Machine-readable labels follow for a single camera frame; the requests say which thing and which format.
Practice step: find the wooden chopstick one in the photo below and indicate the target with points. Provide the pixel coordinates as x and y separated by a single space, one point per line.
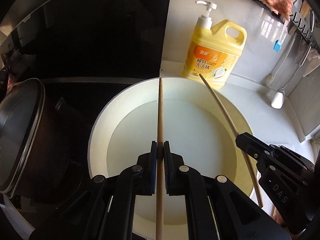
160 166

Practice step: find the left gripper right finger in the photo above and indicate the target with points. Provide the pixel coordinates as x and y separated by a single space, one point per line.
215 210

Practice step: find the blue silicone brush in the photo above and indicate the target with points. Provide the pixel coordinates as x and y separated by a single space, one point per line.
278 42

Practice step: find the steel spatula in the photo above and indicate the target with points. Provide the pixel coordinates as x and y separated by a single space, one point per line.
278 98

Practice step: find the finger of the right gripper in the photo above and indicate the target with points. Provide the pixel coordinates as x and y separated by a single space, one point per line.
252 147

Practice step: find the white rag on hook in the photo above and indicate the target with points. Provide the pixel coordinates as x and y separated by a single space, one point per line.
314 61

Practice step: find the yellow dish soap bottle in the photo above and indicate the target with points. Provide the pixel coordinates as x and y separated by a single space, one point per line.
214 49

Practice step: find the white round basin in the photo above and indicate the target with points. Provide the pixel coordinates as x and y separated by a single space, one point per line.
193 125

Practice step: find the black cooking pot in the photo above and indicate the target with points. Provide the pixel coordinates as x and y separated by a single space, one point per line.
21 112

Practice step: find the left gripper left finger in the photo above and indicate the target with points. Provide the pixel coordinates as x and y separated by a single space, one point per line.
116 200

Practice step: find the black wall hook rail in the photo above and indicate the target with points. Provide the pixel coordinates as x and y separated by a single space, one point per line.
297 24

